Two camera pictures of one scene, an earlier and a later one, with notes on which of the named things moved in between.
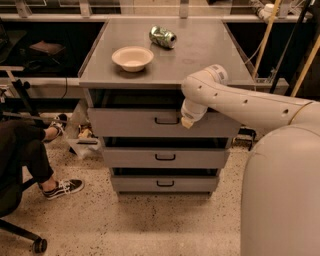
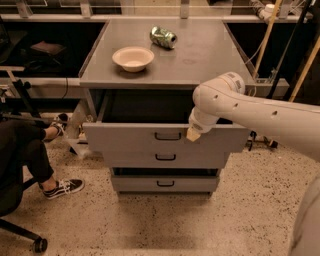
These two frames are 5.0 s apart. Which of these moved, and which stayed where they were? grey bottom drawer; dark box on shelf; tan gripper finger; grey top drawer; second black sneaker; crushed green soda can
Moved: tan gripper finger; grey top drawer
Stayed: crushed green soda can; second black sneaker; dark box on shelf; grey bottom drawer
